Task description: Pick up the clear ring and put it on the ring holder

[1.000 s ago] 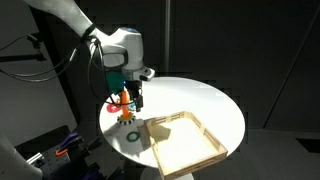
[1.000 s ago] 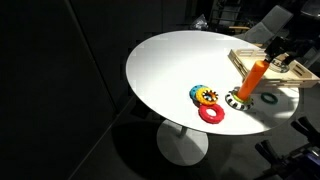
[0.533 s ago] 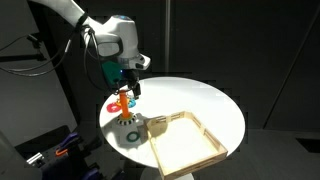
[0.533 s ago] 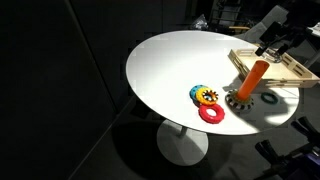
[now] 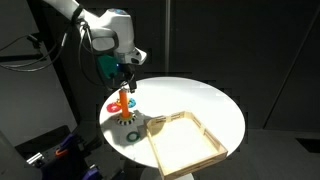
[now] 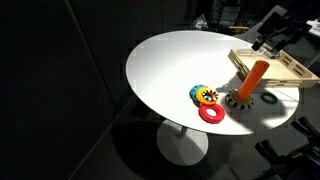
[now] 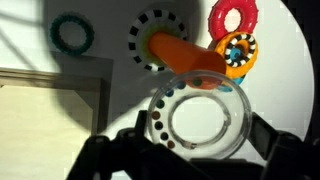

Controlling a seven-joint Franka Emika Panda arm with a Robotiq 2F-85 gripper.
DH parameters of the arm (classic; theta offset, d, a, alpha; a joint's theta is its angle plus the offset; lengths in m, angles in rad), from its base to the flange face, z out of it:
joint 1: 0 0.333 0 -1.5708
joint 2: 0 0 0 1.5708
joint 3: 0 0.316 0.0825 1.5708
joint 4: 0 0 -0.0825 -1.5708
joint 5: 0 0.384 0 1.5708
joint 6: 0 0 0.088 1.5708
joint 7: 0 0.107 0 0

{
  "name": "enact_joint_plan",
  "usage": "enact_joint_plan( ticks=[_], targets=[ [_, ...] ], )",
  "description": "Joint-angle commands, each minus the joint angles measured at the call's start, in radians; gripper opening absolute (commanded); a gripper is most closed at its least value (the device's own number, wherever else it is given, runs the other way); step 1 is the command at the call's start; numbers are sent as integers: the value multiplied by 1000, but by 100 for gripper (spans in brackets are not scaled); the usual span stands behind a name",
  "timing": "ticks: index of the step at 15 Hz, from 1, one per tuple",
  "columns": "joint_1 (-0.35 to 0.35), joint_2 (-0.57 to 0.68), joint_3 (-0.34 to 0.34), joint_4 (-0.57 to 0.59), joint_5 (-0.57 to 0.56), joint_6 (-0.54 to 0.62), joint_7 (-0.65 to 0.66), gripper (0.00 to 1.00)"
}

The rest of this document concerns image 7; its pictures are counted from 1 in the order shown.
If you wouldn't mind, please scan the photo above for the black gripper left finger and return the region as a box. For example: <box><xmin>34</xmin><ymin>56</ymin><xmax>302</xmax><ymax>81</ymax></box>
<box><xmin>64</xmin><ymin>109</ymin><xmax>201</xmax><ymax>180</ymax></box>

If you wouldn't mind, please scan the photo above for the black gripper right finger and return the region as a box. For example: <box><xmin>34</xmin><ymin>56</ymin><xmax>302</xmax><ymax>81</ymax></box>
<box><xmin>249</xmin><ymin>111</ymin><xmax>320</xmax><ymax>180</ymax></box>

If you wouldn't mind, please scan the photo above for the wooden slatted tray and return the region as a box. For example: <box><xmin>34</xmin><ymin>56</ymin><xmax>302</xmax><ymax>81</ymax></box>
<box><xmin>0</xmin><ymin>66</ymin><xmax>114</xmax><ymax>180</ymax></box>

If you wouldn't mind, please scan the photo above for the yellow toy ring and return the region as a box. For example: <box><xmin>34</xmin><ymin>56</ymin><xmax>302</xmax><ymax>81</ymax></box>
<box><xmin>214</xmin><ymin>31</ymin><xmax>259</xmax><ymax>80</ymax></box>

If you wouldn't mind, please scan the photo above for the orange peg ring holder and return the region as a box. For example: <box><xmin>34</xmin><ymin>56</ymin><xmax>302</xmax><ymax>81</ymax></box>
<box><xmin>127</xmin><ymin>9</ymin><xmax>228</xmax><ymax>90</ymax></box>

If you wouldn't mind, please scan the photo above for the blue toy ring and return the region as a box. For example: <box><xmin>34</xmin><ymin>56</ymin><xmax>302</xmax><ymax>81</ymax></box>
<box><xmin>218</xmin><ymin>46</ymin><xmax>248</xmax><ymax>93</ymax></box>

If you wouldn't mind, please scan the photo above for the green toy ring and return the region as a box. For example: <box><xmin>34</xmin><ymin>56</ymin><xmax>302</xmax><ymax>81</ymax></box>
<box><xmin>49</xmin><ymin>12</ymin><xmax>95</xmax><ymax>57</ymax></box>

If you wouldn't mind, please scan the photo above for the red toy ring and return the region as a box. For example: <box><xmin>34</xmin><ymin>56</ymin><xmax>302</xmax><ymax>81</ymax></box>
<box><xmin>207</xmin><ymin>0</ymin><xmax>259</xmax><ymax>43</ymax></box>

